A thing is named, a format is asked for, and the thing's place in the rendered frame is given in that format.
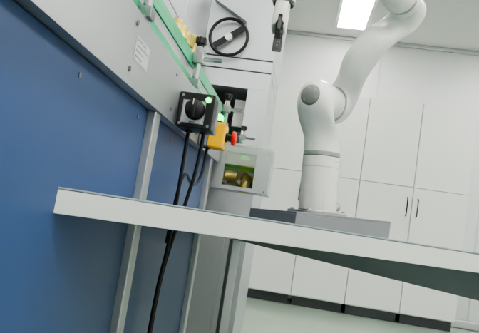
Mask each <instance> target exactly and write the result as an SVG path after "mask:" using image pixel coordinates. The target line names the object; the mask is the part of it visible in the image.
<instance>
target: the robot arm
mask: <svg viewBox="0 0 479 333"><path fill-rule="evenodd" d="M299 1H300V0H299ZM381 1H382V3H383V5H384V6H385V7H386V8H387V9H388V10H389V13H388V14H387V16H385V17H384V18H383V19H381V20H380V21H378V22H377V23H375V24H373V25H371V26H369V27H367V28H366V29H364V30H363V31H362V32H361V33H360V34H359V36H358V37H357V39H356V40H355V41H354V42H353V44H352V45H351V47H350V48H349V50H348V51H347V52H346V55H345V56H344V58H343V61H342V62H341V67H340V70H339V73H338V76H337V77H336V80H335V82H334V83H333V84H332V85H331V84H330V83H328V82H326V81H323V80H319V79H316V80H312V81H309V82H307V83H305V84H304V85H303V86H302V88H301V90H300V92H299V95H298V99H297V112H298V116H299V122H300V125H301V127H302V132H303V135H304V152H303V161H302V176H301V184H300V193H299V208H298V209H294V207H290V208H287V211H295V212H308V213H316V214H322V215H335V216H342V217H347V214H345V212H341V213H336V211H340V207H341V206H340V204H339V203H337V202H336V201H337V193H338V184H339V167H340V158H341V141H340V137H339V134H338V132H337V129H336V125H335V124H339V123H342V122H343V121H345V120H346V119H347V118H348V117H349V116H350V114H351V112H352V111H353V109H354V107H355V105H356V103H357V101H358V99H359V96H360V94H361V91H362V88H363V87H364V84H365V82H366V79H367V77H368V76H369V74H370V72H371V71H372V69H373V68H374V66H375V65H376V64H377V63H378V62H379V61H380V59H381V58H382V56H383V55H384V54H385V52H387V50H389V49H390V47H392V45H394V44H395V43H396V42H398V41H400V40H401V39H402V38H404V37H406V36H407V35H409V34H411V33H412V32H413V31H415V30H416V29H417V28H418V26H419V25H420V24H421V22H422V21H423V19H424V17H425V15H426V4H425V1H424V0H381ZM272 2H273V5H274V13H273V18H272V25H271V27H272V34H274V39H273V44H272V51H275V52H281V50H282V38H283V35H285V33H286V30H287V24H288V20H289V11H290V9H292V8H293V7H294V5H295V4H296V0H272Z"/></svg>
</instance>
